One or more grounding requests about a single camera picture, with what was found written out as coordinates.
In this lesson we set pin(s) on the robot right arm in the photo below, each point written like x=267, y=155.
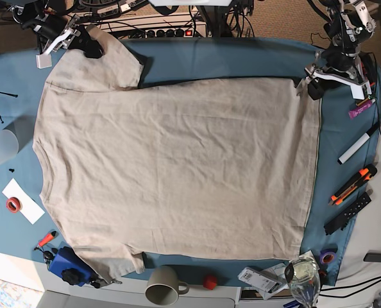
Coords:
x=26, y=12

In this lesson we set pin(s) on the purple tape roll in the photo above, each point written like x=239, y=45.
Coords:
x=327, y=255

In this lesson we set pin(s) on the blue box with black knob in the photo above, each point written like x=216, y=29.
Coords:
x=70, y=268

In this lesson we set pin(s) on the black power strip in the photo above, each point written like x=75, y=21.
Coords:
x=162, y=33

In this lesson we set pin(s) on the white paper sheet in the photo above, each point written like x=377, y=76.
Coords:
x=30, y=209

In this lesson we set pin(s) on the red cube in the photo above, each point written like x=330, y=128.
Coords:
x=210, y=282

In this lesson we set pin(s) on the white marker black cap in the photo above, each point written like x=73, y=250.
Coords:
x=358, y=144

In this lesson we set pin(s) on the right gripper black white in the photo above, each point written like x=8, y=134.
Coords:
x=62, y=33

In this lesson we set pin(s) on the black phone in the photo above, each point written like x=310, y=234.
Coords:
x=372, y=257

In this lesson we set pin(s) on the wine glass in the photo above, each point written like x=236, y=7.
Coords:
x=302, y=277

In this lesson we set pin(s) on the keys with carabiner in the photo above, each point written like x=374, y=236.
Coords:
x=99, y=283

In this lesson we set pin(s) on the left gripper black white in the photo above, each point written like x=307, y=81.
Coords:
x=332, y=68

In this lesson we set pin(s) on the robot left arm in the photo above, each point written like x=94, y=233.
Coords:
x=348, y=25

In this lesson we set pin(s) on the grey ceramic mug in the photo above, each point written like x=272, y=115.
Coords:
x=164, y=287

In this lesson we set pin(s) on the frosted plastic cup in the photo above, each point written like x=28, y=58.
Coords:
x=9, y=145

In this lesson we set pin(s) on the white barcode box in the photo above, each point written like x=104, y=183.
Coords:
x=261, y=281

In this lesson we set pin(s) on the beige T-shirt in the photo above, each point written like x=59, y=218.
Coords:
x=213, y=169

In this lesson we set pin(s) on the red tape roll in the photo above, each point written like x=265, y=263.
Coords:
x=13, y=205

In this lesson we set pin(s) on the orange black utility knife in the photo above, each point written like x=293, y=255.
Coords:
x=356, y=181

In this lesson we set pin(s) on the black remote control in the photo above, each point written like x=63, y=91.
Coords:
x=341, y=220

